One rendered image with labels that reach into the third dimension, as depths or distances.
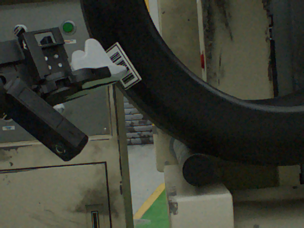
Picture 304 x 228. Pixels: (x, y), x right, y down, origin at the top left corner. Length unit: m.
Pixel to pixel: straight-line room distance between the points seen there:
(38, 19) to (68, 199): 0.45
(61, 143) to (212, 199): 0.24
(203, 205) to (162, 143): 0.35
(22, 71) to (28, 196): 0.83
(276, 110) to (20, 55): 0.34
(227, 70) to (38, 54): 0.56
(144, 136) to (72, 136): 9.68
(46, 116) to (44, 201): 0.83
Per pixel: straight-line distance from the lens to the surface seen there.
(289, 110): 0.87
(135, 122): 10.43
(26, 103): 0.75
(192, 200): 0.89
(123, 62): 0.86
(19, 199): 1.58
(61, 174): 1.55
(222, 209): 0.89
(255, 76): 1.26
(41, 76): 0.76
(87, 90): 0.84
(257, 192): 1.21
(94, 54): 0.83
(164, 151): 1.22
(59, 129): 0.75
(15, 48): 0.78
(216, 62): 1.25
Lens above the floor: 1.03
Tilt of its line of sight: 3 degrees down
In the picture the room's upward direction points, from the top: 5 degrees counter-clockwise
